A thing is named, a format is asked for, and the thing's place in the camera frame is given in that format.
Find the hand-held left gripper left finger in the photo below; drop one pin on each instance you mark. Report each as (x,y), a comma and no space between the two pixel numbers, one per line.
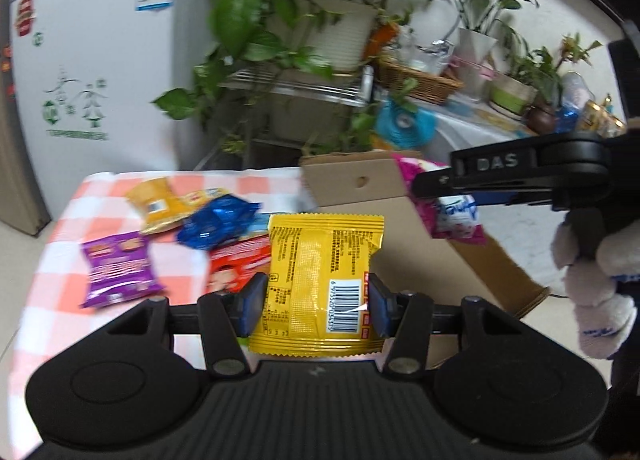
(252,302)

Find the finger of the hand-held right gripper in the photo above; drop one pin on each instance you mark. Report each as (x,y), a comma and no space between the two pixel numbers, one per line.
(495,162)

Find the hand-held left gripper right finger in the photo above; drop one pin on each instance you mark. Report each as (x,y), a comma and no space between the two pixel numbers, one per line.
(377,307)

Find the red snack packet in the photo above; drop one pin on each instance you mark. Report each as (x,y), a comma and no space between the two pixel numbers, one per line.
(235,265)

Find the yellow snack packet with barcode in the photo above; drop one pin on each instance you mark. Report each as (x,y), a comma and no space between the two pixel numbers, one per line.
(310,280)

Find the pink and white snack packet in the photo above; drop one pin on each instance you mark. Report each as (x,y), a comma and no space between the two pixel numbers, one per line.
(460,220)

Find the light blue snack packet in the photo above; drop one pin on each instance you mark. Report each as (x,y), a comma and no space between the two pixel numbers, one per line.
(258,226)

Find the dark blue shiny snack packet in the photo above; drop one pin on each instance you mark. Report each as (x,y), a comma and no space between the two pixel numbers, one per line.
(215,225)

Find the brown cardboard box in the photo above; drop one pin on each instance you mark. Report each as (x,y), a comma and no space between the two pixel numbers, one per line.
(360,190)

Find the purple snack packet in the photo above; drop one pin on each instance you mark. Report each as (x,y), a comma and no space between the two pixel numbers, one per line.
(120,270)

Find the person's right hand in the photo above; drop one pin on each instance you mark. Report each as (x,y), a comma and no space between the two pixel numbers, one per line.
(600,310)

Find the white cabinet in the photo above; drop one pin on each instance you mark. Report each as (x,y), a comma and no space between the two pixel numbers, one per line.
(475,132)

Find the gold foil box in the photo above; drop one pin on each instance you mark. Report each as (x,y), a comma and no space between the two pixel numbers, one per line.
(602,117)

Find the brown clay teapot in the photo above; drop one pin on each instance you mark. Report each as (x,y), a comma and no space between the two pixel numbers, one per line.
(542,119)

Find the plant in green white pot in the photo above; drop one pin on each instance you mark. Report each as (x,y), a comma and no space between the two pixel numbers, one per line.
(512,92)

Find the clear plastic bottle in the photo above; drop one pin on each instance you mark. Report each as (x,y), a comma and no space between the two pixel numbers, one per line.
(575,90)

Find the blue round plastic item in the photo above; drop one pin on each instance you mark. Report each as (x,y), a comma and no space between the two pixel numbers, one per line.
(405,122)

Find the wicker basket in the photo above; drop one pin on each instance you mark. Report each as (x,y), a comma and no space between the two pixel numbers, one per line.
(425,85)

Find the leafy plant in square pot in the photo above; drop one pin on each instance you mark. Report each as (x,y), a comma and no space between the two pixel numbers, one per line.
(477,55)

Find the small yellow snack packet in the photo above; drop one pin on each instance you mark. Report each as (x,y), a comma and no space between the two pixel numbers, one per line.
(197,199)

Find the clear glass cup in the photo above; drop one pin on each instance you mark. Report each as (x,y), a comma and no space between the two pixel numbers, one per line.
(412,52)

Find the orange striped snack packet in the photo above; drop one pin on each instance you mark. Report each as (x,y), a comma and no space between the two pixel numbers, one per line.
(155,202)

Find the orange plastic item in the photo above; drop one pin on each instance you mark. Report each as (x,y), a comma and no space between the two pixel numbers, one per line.
(382,37)

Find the pink white checkered tablecloth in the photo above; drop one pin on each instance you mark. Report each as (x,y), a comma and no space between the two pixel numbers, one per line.
(60,300)

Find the pothos plant in white pot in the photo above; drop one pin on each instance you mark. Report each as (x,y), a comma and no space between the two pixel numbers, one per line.
(335,35)

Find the metal shelf rack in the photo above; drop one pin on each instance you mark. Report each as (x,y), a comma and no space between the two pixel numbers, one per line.
(300,87)

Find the white refrigerator with green print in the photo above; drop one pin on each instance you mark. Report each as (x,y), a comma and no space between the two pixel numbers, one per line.
(100,65)

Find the red sticker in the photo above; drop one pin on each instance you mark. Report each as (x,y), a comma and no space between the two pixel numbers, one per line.
(24,15)

